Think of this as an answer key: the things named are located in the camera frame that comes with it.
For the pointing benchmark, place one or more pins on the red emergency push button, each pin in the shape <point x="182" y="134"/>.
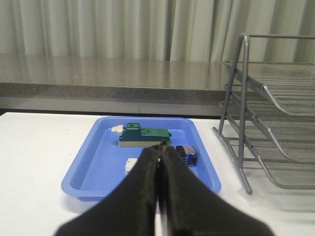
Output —
<point x="188" y="154"/>

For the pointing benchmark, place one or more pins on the green terminal block module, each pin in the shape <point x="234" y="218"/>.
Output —
<point x="133" y="135"/>

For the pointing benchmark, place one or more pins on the mesh rack tray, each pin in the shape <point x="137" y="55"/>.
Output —
<point x="283" y="173"/>
<point x="293" y="137"/>
<point x="289" y="86"/>

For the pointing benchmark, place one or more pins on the grey metal rack frame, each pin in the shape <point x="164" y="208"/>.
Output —
<point x="232" y="122"/>

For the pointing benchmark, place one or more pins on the white electrical block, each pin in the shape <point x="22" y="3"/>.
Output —
<point x="130" y="164"/>

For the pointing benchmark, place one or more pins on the blue plastic tray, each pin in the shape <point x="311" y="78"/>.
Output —
<point x="100" y="163"/>

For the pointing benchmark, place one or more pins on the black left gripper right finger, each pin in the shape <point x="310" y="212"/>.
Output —
<point x="189" y="208"/>

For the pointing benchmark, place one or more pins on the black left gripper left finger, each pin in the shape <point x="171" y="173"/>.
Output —
<point x="129" y="210"/>

